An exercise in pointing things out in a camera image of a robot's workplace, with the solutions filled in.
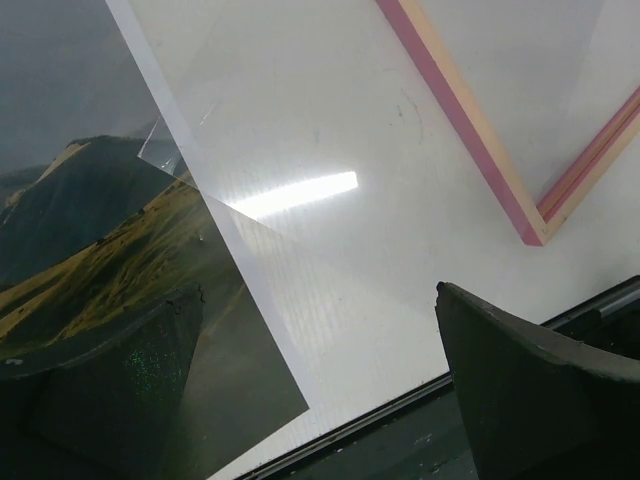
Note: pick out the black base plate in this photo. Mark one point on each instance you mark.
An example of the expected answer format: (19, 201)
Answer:
(420, 435)

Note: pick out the clear acrylic sheet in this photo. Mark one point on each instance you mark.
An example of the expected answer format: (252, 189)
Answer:
(339, 186)

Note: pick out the pink wooden picture frame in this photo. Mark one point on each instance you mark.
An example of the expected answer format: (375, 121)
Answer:
(536, 223)

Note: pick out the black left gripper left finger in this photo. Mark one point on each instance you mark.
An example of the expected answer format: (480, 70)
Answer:
(100, 405)

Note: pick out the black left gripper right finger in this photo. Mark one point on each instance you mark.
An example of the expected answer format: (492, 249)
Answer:
(554, 401)

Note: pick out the mountain landscape photo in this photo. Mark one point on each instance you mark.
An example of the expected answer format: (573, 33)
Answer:
(100, 216)

